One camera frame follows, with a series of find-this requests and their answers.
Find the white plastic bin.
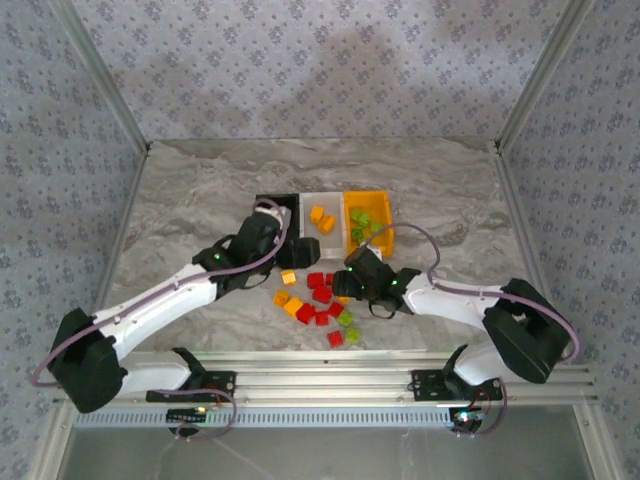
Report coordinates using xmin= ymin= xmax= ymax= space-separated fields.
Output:
xmin=298 ymin=191 xmax=347 ymax=261

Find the black plastic bin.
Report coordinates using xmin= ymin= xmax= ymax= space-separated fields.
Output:
xmin=253 ymin=193 xmax=303 ymax=262

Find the orange plastic bin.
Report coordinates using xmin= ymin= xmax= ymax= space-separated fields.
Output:
xmin=342 ymin=189 xmax=394 ymax=260

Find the wide aluminium extrusion beam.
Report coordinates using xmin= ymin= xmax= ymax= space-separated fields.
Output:
xmin=52 ymin=363 xmax=600 ymax=407

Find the small circuit board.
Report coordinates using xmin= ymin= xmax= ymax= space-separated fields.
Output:
xmin=448 ymin=407 xmax=485 ymax=432
xmin=166 ymin=407 xmax=209 ymax=422

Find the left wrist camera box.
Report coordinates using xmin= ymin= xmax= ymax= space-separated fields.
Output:
xmin=259 ymin=204 xmax=294 ymax=226

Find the purple cable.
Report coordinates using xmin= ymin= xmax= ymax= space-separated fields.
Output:
xmin=357 ymin=222 xmax=584 ymax=439
xmin=30 ymin=198 xmax=292 ymax=444

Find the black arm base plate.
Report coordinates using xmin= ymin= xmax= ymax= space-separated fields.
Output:
xmin=410 ymin=368 xmax=504 ymax=402
xmin=145 ymin=370 xmax=237 ymax=404

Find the grey slotted cable duct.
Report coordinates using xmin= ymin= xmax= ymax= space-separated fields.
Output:
xmin=73 ymin=405 xmax=456 ymax=430

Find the aluminium side rail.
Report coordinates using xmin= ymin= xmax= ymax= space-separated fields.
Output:
xmin=74 ymin=144 xmax=154 ymax=366
xmin=492 ymin=142 xmax=571 ymax=364

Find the aluminium frame post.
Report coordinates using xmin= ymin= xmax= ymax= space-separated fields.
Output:
xmin=494 ymin=0 xmax=597 ymax=151
xmin=47 ymin=0 xmax=152 ymax=154

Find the aluminium frame leg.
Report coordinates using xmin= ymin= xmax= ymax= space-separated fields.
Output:
xmin=572 ymin=404 xmax=626 ymax=480
xmin=34 ymin=404 xmax=76 ymax=480

